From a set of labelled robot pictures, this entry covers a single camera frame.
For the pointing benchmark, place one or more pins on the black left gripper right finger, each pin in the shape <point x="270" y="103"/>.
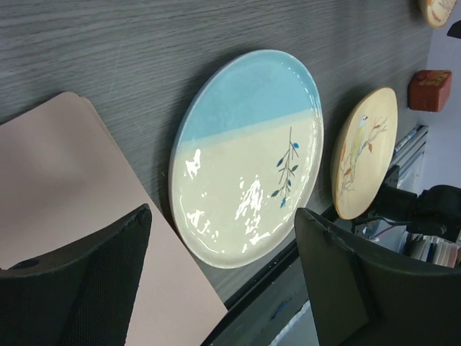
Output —
<point x="364" y="294"/>

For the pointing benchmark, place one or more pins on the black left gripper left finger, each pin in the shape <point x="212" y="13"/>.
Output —
<point x="80" y="294"/>

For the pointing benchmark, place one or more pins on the large cream bird plate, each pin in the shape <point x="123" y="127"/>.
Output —
<point x="363" y="152"/>

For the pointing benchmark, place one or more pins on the blue and cream plate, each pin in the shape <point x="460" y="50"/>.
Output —
<point x="245" y="158"/>

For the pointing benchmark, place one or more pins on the small cream bird plate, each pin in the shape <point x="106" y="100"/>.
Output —
<point x="437" y="12"/>

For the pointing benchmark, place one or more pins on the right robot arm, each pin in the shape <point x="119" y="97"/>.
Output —
<point x="435" y="212"/>

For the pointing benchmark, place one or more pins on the pink board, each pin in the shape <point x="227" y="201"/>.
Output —
<point x="63" y="177"/>

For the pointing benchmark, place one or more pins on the red brown block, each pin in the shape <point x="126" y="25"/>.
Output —
<point x="429" y="90"/>

